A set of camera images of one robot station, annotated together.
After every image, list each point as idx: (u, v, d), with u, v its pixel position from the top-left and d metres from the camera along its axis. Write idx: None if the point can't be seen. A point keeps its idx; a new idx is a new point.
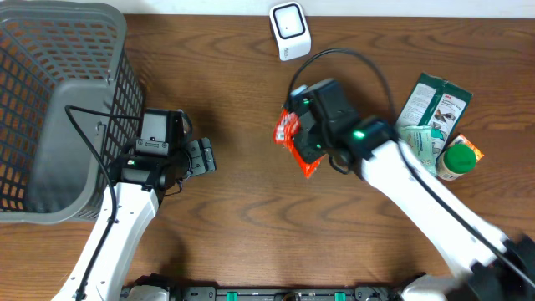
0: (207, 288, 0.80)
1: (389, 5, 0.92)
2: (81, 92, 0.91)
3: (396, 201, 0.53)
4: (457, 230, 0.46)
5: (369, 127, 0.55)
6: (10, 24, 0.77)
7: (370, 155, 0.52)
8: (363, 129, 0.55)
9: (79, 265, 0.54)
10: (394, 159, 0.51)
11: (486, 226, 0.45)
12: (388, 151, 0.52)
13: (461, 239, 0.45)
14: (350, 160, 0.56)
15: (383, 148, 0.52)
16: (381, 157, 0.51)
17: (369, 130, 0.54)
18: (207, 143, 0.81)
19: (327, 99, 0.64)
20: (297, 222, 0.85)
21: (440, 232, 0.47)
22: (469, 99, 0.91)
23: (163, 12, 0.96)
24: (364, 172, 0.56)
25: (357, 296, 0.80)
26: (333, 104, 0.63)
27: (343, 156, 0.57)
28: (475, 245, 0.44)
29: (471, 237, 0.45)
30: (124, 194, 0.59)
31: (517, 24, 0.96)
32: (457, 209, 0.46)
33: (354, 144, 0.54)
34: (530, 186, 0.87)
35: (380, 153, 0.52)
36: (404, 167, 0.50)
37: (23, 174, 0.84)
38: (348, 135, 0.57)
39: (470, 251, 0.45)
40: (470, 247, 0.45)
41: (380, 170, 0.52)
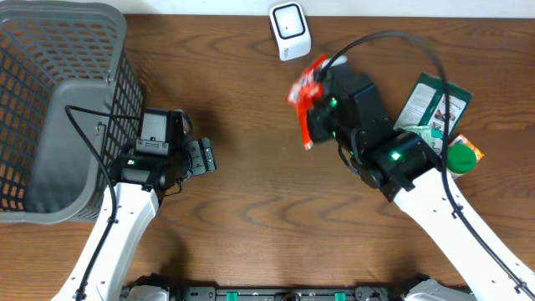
0: (207, 288, 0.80)
1: (389, 5, 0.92)
2: (81, 92, 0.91)
3: (434, 235, 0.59)
4: (504, 277, 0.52)
5: (405, 147, 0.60)
6: (10, 24, 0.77)
7: (410, 184, 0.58)
8: (399, 150, 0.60)
9: (79, 265, 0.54)
10: (437, 188, 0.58)
11: (529, 276, 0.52)
12: (426, 178, 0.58)
13: (507, 288, 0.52)
14: (382, 181, 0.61)
15: (425, 176, 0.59)
16: (423, 188, 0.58)
17: (405, 150, 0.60)
18: (207, 143, 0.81)
19: (364, 107, 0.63)
20: (297, 222, 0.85)
21: (485, 274, 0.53)
22: (469, 99, 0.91)
23: (163, 12, 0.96)
24: (397, 197, 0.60)
25: (357, 296, 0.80)
26: (369, 112, 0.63)
27: (374, 176, 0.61)
28: (519, 295, 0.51)
29: (516, 288, 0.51)
30: (124, 194, 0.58)
31: (517, 24, 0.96)
32: (498, 252, 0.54)
33: (390, 167, 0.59)
34: (530, 186, 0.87)
35: (421, 181, 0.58)
36: (445, 201, 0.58)
37: (23, 174, 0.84)
38: (386, 156, 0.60)
39: (513, 300, 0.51)
40: (513, 296, 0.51)
41: (417, 201, 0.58)
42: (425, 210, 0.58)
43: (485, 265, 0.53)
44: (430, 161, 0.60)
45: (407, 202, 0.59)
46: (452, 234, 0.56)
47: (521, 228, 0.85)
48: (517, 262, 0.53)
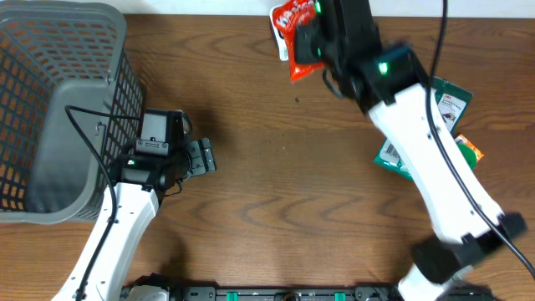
0: (207, 288, 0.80)
1: (388, 5, 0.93)
2: (81, 92, 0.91)
3: (399, 150, 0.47)
4: (463, 200, 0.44)
5: (393, 54, 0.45)
6: (10, 24, 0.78)
7: (392, 99, 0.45)
8: (388, 58, 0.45)
9: (78, 265, 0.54)
10: (415, 105, 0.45)
11: (488, 201, 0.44)
12: (411, 95, 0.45)
13: (463, 211, 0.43)
14: (362, 94, 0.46)
15: (407, 92, 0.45)
16: (403, 104, 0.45)
17: (393, 60, 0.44)
18: (207, 143, 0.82)
19: (349, 7, 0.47)
20: (297, 222, 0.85)
21: (438, 193, 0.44)
22: (469, 99, 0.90)
23: (163, 12, 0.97)
24: (375, 111, 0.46)
25: (358, 296, 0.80)
26: (354, 15, 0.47)
27: (354, 88, 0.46)
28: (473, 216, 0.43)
29: (471, 209, 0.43)
30: (124, 194, 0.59)
31: (517, 24, 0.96)
32: (462, 172, 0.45)
33: (374, 79, 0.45)
34: (530, 186, 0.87)
35: (405, 97, 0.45)
36: (424, 120, 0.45)
37: (23, 174, 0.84)
38: (369, 63, 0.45)
39: (465, 220, 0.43)
40: (466, 216, 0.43)
41: (396, 118, 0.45)
42: (395, 124, 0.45)
43: (445, 185, 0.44)
44: (418, 77, 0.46)
45: (386, 123, 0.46)
46: (420, 155, 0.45)
47: None
48: (481, 191, 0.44)
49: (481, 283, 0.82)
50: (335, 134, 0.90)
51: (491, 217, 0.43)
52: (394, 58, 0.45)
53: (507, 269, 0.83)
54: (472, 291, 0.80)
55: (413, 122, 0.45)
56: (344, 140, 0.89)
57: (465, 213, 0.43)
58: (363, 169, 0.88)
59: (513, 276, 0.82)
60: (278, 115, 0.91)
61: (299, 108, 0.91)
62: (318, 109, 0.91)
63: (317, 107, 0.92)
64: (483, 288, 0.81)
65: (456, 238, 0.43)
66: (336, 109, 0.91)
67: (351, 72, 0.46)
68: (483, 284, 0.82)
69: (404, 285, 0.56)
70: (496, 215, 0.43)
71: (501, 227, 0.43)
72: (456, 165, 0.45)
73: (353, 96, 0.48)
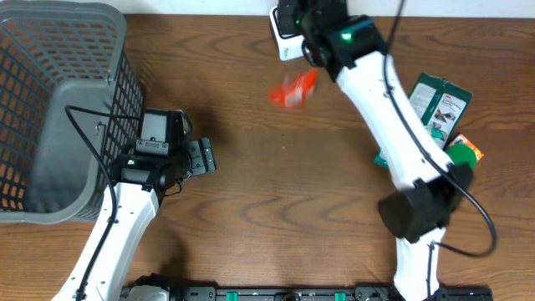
0: (207, 288, 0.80)
1: (387, 4, 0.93)
2: (81, 91, 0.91)
3: (364, 111, 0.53)
4: (415, 150, 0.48)
5: (357, 26, 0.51)
6: (10, 24, 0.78)
7: (354, 63, 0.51)
8: (352, 28, 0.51)
9: (78, 265, 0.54)
10: (374, 68, 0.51)
11: (439, 151, 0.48)
12: (372, 63, 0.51)
13: (415, 160, 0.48)
14: (329, 59, 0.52)
15: (368, 58, 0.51)
16: (364, 68, 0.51)
17: (356, 30, 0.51)
18: (207, 143, 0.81)
19: None
20: (297, 222, 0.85)
21: (394, 145, 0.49)
22: (469, 99, 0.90)
23: (163, 12, 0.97)
24: (340, 75, 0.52)
25: (358, 296, 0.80)
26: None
27: (322, 55, 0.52)
28: (424, 165, 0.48)
29: (421, 159, 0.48)
30: (124, 195, 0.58)
31: (517, 24, 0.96)
32: (416, 126, 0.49)
33: (339, 46, 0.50)
34: (530, 186, 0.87)
35: (364, 62, 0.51)
36: (380, 81, 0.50)
37: (23, 174, 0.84)
38: (337, 32, 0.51)
39: (418, 168, 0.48)
40: (419, 165, 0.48)
41: (356, 79, 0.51)
42: (356, 86, 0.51)
43: (401, 139, 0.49)
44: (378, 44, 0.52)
45: (349, 84, 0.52)
46: (378, 112, 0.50)
47: (520, 227, 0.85)
48: (431, 142, 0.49)
49: (481, 283, 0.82)
50: (335, 134, 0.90)
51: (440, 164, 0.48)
52: (358, 28, 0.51)
53: (507, 269, 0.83)
54: (472, 291, 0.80)
55: (372, 83, 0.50)
56: (344, 140, 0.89)
57: (417, 163, 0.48)
58: (363, 169, 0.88)
59: (513, 275, 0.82)
60: (278, 115, 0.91)
61: (299, 107, 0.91)
62: (318, 109, 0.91)
63: (317, 107, 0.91)
64: (483, 288, 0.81)
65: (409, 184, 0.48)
66: (335, 109, 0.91)
67: (319, 39, 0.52)
68: (483, 284, 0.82)
69: (398, 282, 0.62)
70: (445, 162, 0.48)
71: (450, 171, 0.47)
72: (410, 119, 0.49)
73: (322, 64, 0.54)
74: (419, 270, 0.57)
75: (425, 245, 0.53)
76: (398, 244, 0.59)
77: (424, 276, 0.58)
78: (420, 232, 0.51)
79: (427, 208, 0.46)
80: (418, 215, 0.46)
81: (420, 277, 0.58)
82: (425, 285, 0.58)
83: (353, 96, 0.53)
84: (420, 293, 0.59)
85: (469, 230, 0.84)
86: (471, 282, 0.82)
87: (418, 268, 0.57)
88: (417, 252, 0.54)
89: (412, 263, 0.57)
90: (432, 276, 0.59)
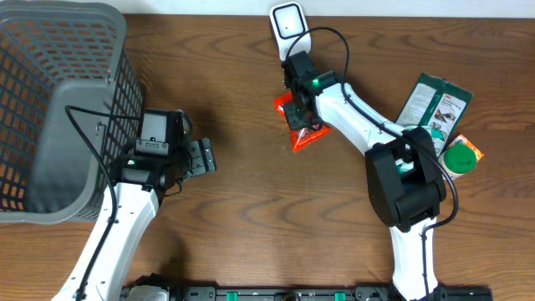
0: (207, 288, 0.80)
1: (387, 5, 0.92)
2: (81, 91, 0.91)
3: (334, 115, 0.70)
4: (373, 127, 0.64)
5: (324, 79, 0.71)
6: (10, 24, 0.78)
7: (321, 92, 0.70)
8: (320, 78, 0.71)
9: (78, 265, 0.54)
10: (334, 89, 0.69)
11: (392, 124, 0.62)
12: (334, 89, 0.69)
13: (374, 134, 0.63)
14: (309, 103, 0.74)
15: (332, 87, 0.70)
16: (328, 92, 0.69)
17: (323, 79, 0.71)
18: (207, 143, 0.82)
19: (298, 63, 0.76)
20: (297, 222, 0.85)
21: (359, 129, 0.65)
22: (470, 99, 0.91)
23: (163, 12, 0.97)
24: (318, 108, 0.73)
25: (357, 296, 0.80)
26: (302, 65, 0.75)
27: (303, 100, 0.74)
28: (381, 135, 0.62)
29: (379, 130, 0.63)
30: (124, 195, 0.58)
31: (517, 24, 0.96)
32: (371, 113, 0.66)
33: (313, 90, 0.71)
34: (530, 186, 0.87)
35: (328, 89, 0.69)
36: (341, 96, 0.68)
37: (23, 174, 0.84)
38: (309, 84, 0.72)
39: (377, 137, 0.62)
40: (378, 136, 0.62)
41: (324, 98, 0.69)
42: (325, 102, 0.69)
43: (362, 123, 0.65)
44: None
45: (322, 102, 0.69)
46: (342, 114, 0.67)
47: (521, 227, 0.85)
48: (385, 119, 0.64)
49: (481, 283, 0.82)
50: (335, 134, 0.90)
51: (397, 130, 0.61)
52: (324, 77, 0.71)
53: (507, 269, 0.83)
54: (472, 292, 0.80)
55: (334, 98, 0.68)
56: (344, 140, 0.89)
57: (376, 135, 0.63)
58: (363, 169, 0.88)
59: (512, 276, 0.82)
60: (278, 116, 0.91)
61: None
62: None
63: None
64: (483, 288, 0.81)
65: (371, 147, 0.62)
66: None
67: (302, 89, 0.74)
68: (484, 284, 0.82)
69: (398, 282, 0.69)
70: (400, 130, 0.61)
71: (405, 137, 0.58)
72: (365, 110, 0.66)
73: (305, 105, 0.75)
74: (416, 263, 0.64)
75: (417, 236, 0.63)
76: (394, 240, 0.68)
77: (420, 270, 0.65)
78: (408, 214, 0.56)
79: (386, 165, 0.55)
80: (380, 171, 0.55)
81: (417, 272, 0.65)
82: (422, 281, 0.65)
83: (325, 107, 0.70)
84: (420, 290, 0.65)
85: (473, 230, 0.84)
86: (471, 282, 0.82)
87: (415, 262, 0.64)
88: (411, 241, 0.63)
89: (409, 256, 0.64)
90: (429, 273, 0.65)
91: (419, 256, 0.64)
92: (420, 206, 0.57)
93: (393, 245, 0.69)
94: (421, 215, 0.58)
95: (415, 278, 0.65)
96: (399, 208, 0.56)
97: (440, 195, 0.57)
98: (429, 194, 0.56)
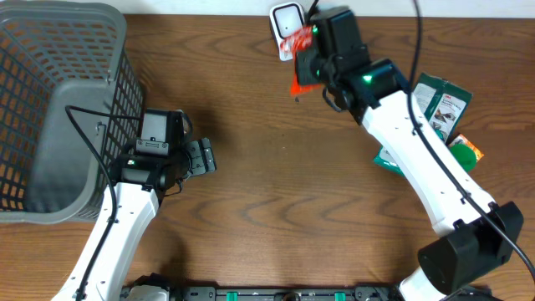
0: (207, 288, 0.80)
1: (387, 5, 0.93)
2: (81, 92, 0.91)
3: (394, 149, 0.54)
4: (453, 189, 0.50)
5: (376, 70, 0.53)
6: (10, 24, 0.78)
7: (376, 102, 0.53)
8: (371, 73, 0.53)
9: (79, 264, 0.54)
10: (399, 109, 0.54)
11: (476, 189, 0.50)
12: (392, 100, 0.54)
13: (455, 200, 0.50)
14: (354, 103, 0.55)
15: (389, 98, 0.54)
16: (388, 107, 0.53)
17: (376, 73, 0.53)
18: (207, 143, 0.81)
19: (340, 28, 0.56)
20: (297, 222, 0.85)
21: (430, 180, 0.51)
22: (469, 99, 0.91)
23: (163, 12, 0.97)
24: (364, 119, 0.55)
25: (358, 296, 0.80)
26: (344, 38, 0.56)
27: (344, 99, 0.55)
28: (464, 206, 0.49)
29: (461, 198, 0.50)
30: (124, 194, 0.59)
31: (517, 24, 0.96)
32: (448, 163, 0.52)
33: (362, 90, 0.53)
34: (530, 186, 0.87)
35: (388, 100, 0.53)
36: (407, 120, 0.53)
37: (23, 174, 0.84)
38: (358, 79, 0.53)
39: (458, 209, 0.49)
40: (459, 207, 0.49)
41: (384, 118, 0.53)
42: (385, 128, 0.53)
43: (435, 173, 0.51)
44: (398, 86, 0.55)
45: (378, 126, 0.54)
46: (408, 151, 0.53)
47: (521, 227, 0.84)
48: (467, 179, 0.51)
49: (481, 283, 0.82)
50: (335, 134, 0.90)
51: (481, 204, 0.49)
52: (377, 72, 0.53)
53: (507, 269, 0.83)
54: (472, 291, 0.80)
55: (399, 124, 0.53)
56: (344, 140, 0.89)
57: (456, 205, 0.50)
58: (363, 169, 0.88)
59: (512, 276, 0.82)
60: (278, 115, 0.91)
61: (299, 108, 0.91)
62: (318, 109, 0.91)
63: (317, 106, 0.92)
64: (483, 288, 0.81)
65: (450, 227, 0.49)
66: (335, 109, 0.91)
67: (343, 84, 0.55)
68: (483, 283, 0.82)
69: (405, 287, 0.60)
70: (486, 201, 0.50)
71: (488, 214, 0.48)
72: (442, 158, 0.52)
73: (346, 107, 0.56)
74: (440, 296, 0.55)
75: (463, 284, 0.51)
76: None
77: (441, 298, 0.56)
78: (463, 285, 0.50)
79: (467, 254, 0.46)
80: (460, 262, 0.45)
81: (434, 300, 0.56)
82: None
83: (379, 134, 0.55)
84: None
85: None
86: (471, 282, 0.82)
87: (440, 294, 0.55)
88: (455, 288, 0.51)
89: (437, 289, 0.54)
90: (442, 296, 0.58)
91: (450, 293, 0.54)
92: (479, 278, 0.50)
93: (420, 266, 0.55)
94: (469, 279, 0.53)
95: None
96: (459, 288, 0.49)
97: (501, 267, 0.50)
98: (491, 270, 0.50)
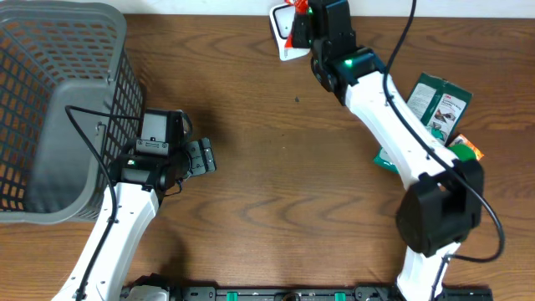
0: (207, 288, 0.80)
1: (388, 4, 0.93)
2: (81, 91, 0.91)
3: (371, 121, 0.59)
4: (420, 148, 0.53)
5: (359, 57, 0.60)
6: (10, 24, 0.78)
7: (355, 81, 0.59)
8: (354, 58, 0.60)
9: (79, 265, 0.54)
10: (374, 85, 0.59)
11: (442, 148, 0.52)
12: (371, 82, 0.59)
13: (420, 157, 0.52)
14: (338, 85, 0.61)
15: (369, 77, 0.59)
16: (364, 84, 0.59)
17: (359, 59, 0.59)
18: (207, 143, 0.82)
19: (335, 16, 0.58)
20: (297, 222, 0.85)
21: (399, 142, 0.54)
22: (469, 99, 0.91)
23: (163, 11, 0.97)
24: (347, 99, 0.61)
25: (358, 296, 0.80)
26: (337, 23, 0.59)
27: (329, 81, 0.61)
28: (429, 161, 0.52)
29: (425, 155, 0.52)
30: (124, 195, 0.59)
31: (517, 24, 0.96)
32: (418, 129, 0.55)
33: (344, 73, 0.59)
34: (530, 186, 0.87)
35: (365, 79, 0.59)
36: (381, 94, 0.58)
37: (23, 174, 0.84)
38: (342, 64, 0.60)
39: (422, 164, 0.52)
40: (423, 162, 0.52)
41: (361, 92, 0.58)
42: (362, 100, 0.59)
43: (404, 136, 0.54)
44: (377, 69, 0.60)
45: (355, 99, 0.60)
46: (381, 120, 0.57)
47: (521, 227, 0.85)
48: (434, 140, 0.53)
49: (481, 283, 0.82)
50: (335, 134, 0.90)
51: (446, 160, 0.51)
52: (359, 58, 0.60)
53: (507, 269, 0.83)
54: (472, 291, 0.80)
55: (374, 96, 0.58)
56: (344, 140, 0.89)
57: (421, 160, 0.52)
58: (363, 170, 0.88)
59: (512, 276, 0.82)
60: (278, 115, 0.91)
61: (299, 108, 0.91)
62: (318, 109, 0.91)
63: (317, 106, 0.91)
64: (483, 288, 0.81)
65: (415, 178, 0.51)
66: (335, 109, 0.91)
67: (330, 68, 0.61)
68: (483, 283, 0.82)
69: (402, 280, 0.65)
70: (451, 158, 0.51)
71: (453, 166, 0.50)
72: (411, 124, 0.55)
73: (330, 87, 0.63)
74: (430, 277, 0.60)
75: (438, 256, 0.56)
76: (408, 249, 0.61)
77: (432, 282, 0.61)
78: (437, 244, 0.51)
79: (432, 203, 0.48)
80: (425, 209, 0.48)
81: (427, 283, 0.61)
82: (429, 289, 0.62)
83: (359, 107, 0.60)
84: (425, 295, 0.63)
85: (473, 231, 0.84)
86: (471, 282, 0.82)
87: (429, 274, 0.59)
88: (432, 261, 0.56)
89: (424, 268, 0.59)
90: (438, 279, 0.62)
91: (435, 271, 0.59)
92: (452, 237, 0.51)
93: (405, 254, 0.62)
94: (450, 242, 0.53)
95: (425, 287, 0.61)
96: (432, 241, 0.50)
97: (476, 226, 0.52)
98: (466, 227, 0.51)
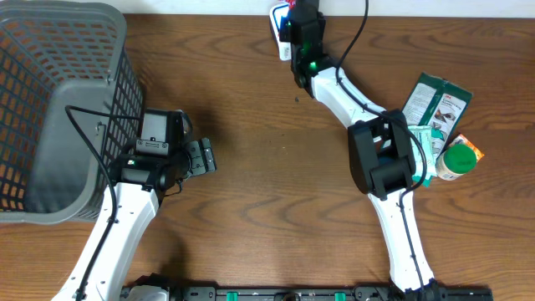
0: (207, 288, 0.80)
1: (388, 4, 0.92)
2: (81, 91, 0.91)
3: (325, 97, 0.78)
4: (358, 105, 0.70)
5: (322, 61, 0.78)
6: (10, 24, 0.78)
7: (317, 73, 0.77)
8: (317, 62, 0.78)
9: (78, 265, 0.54)
10: (329, 72, 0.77)
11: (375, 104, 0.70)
12: (328, 72, 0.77)
13: (359, 112, 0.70)
14: (305, 83, 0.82)
15: (326, 69, 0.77)
16: (323, 73, 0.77)
17: (321, 63, 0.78)
18: (207, 143, 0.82)
19: (308, 32, 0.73)
20: (298, 222, 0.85)
21: (343, 104, 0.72)
22: (469, 99, 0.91)
23: (163, 12, 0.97)
24: (313, 92, 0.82)
25: (358, 296, 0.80)
26: (309, 36, 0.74)
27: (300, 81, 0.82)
28: (364, 114, 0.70)
29: (362, 109, 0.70)
30: (124, 195, 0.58)
31: (517, 24, 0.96)
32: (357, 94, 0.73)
33: (311, 73, 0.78)
34: (529, 186, 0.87)
35: (323, 71, 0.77)
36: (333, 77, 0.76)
37: (23, 174, 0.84)
38: (308, 66, 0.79)
39: (361, 117, 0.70)
40: (360, 115, 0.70)
41: (319, 78, 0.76)
42: (319, 83, 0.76)
43: (347, 100, 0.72)
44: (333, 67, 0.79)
45: (316, 84, 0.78)
46: (332, 93, 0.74)
47: (521, 227, 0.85)
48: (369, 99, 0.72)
49: (481, 283, 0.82)
50: (335, 134, 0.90)
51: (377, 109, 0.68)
52: (322, 62, 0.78)
53: (507, 269, 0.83)
54: (472, 291, 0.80)
55: (328, 79, 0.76)
56: (344, 140, 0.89)
57: (359, 114, 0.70)
58: None
59: (512, 276, 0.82)
60: (278, 115, 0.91)
61: (299, 108, 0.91)
62: (318, 109, 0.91)
63: (317, 106, 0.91)
64: (483, 288, 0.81)
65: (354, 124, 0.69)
66: None
67: (300, 70, 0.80)
68: (483, 284, 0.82)
69: (394, 272, 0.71)
70: (380, 109, 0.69)
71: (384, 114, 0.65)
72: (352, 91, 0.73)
73: (300, 84, 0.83)
74: (402, 242, 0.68)
75: (394, 206, 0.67)
76: (383, 227, 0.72)
77: (409, 252, 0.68)
78: (382, 182, 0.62)
79: (365, 139, 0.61)
80: (359, 143, 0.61)
81: (405, 255, 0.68)
82: (412, 265, 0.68)
83: (315, 89, 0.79)
84: (413, 278, 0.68)
85: (473, 230, 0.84)
86: (471, 282, 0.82)
87: (400, 238, 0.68)
88: (393, 213, 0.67)
89: (392, 230, 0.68)
90: (418, 255, 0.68)
91: (402, 231, 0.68)
92: (393, 175, 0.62)
93: (384, 234, 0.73)
94: (396, 185, 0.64)
95: (405, 262, 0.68)
96: (374, 173, 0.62)
97: (413, 167, 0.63)
98: (401, 165, 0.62)
